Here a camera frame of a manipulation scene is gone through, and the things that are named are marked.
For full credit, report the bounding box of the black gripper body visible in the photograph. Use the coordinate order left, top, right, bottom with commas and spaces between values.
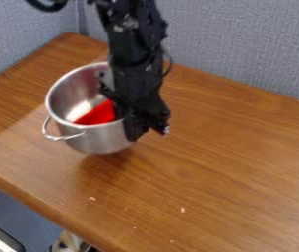
98, 67, 171, 135

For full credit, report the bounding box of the stainless steel pot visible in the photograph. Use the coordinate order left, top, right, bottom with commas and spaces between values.
42, 62, 131, 155

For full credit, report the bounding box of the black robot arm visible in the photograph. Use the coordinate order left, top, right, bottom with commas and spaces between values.
87, 0, 174, 142

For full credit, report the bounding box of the red block object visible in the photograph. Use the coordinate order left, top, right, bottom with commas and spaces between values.
74, 99, 117, 125

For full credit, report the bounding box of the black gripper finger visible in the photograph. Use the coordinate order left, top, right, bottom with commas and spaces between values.
123, 113, 150, 142

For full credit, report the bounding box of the white object under table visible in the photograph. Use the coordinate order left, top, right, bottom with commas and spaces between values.
47, 230, 100, 252

